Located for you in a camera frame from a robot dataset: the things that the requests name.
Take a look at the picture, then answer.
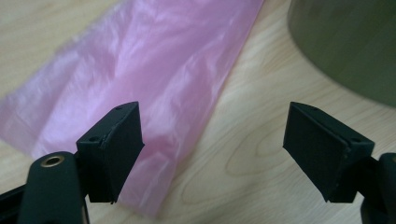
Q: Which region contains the green plastic trash bin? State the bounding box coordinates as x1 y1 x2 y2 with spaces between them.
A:
287 0 396 108

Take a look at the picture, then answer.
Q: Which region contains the pink plastic trash bag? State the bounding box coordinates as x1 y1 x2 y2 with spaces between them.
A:
0 0 265 217

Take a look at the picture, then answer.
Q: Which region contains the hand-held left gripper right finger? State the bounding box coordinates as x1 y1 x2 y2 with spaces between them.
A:
282 101 375 203

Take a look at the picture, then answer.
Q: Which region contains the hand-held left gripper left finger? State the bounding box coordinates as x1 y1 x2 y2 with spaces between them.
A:
76 101 146 204

